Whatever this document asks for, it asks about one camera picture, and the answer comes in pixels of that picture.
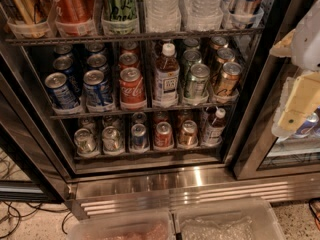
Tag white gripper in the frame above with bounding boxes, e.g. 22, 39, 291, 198
269, 29, 320, 142

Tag red coke can front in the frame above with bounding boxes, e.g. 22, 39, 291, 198
119, 67, 146, 110

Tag red coke can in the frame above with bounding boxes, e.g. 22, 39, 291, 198
119, 53, 140, 70
120, 41, 140, 55
119, 67, 146, 110

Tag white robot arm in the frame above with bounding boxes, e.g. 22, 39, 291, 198
269, 0, 320, 138

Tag gold can front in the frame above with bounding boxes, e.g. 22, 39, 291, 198
213, 62, 242, 97

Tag gold can middle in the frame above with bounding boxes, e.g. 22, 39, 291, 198
212, 48, 235, 73

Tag gold can back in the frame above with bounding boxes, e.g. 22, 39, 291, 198
208, 36, 229, 57

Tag tea bottle bottom shelf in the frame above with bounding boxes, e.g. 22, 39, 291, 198
202, 108, 226, 146

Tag green can front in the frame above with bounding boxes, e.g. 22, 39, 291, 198
182, 63, 210, 105

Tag green can middle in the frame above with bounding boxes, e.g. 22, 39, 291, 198
182, 49, 202, 83

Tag orange can bottom shelf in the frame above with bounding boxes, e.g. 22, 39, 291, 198
178, 120, 198, 148

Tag orange can shelf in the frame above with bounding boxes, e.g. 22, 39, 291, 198
178, 120, 198, 148
53, 0, 97, 37

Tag red can bottom shelf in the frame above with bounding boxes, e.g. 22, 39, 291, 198
154, 121, 173, 150

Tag blue can bottom shelf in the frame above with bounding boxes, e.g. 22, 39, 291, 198
131, 124, 148, 152

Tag red coke can back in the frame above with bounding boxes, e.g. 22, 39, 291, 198
120, 41, 140, 55

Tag green la croix can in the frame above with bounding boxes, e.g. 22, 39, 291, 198
103, 0, 138, 34

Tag stainless steel fridge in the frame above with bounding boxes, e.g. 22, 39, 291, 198
1, 0, 319, 219

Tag silver can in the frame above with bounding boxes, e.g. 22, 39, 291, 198
102, 126, 124, 155
74, 128, 99, 158

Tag blue pepsi can middle right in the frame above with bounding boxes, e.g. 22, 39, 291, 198
87, 54, 110, 75

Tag blue pepsi can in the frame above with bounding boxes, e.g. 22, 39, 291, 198
83, 70, 113, 112
53, 56, 82, 97
87, 54, 110, 75
45, 72, 82, 115

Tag blue pepsi can front right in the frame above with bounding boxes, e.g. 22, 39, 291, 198
83, 70, 113, 112

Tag silver can bottom far left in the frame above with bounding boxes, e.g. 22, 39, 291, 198
74, 128, 99, 158

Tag blue pepsi can middle left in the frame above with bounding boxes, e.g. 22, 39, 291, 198
53, 56, 82, 97

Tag orange can top shelf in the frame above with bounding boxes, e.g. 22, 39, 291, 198
53, 0, 97, 37

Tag blue pepsi can front left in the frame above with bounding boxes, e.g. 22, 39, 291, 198
45, 72, 82, 115

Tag gold can top shelf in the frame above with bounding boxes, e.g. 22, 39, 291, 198
13, 0, 51, 38

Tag water bottle top right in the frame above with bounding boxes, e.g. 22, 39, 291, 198
180, 0, 223, 31

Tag water bottle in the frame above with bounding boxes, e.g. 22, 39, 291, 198
180, 0, 223, 31
145, 0, 181, 33

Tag brown tea bottle white cap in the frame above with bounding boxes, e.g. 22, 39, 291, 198
153, 43, 180, 106

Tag clear plastic bin right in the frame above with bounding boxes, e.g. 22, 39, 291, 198
174, 198, 286, 240

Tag clear plastic bin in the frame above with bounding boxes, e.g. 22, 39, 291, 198
174, 198, 286, 240
67, 209, 176, 240

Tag water bottle top left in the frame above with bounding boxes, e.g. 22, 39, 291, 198
145, 0, 181, 33

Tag clear plastic bin left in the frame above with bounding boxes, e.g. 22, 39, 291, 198
67, 209, 176, 240

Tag black floor cables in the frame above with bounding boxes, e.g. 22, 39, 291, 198
0, 150, 78, 240

